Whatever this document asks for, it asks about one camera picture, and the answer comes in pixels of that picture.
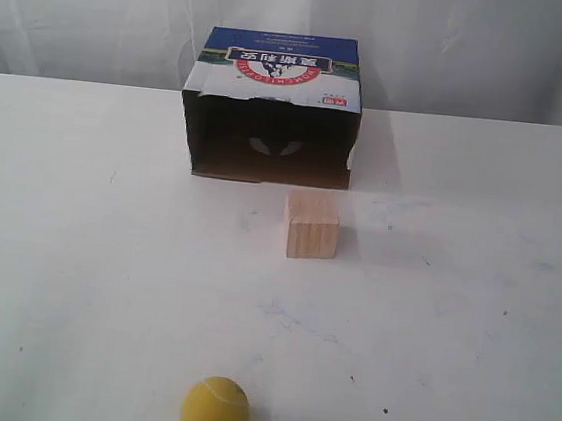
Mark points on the yellow tennis ball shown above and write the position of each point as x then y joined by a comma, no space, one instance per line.
216,399

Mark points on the light wooden cube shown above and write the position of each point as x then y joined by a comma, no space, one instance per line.
312,224

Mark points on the blue white cardboard box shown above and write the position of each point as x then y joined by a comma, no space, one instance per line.
274,107

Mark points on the white curtain backdrop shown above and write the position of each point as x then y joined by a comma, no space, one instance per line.
481,58

